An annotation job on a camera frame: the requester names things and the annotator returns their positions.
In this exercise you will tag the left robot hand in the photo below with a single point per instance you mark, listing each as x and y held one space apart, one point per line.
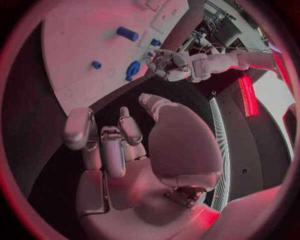
172 65

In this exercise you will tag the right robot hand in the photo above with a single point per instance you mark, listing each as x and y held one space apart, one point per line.
182 146

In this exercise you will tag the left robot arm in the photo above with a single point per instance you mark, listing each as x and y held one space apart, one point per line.
225 61

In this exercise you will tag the white task board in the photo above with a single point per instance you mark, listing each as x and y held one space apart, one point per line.
98 46

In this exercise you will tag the small blue peg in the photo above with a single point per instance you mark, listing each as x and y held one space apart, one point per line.
150 54

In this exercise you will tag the blue plug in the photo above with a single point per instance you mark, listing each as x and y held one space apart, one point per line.
155 43

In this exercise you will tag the blue gear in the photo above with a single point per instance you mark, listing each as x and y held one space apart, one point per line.
132 70

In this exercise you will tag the blue long cylinder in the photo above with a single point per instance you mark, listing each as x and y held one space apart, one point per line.
127 34

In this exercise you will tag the workshop machine rack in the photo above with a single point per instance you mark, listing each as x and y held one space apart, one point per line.
218 28

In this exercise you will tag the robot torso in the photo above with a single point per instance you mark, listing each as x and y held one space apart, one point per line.
246 146

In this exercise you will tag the blue short peg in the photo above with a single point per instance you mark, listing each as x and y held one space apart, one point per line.
96 64

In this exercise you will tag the glowing light bar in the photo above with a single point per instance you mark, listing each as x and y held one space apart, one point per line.
248 94

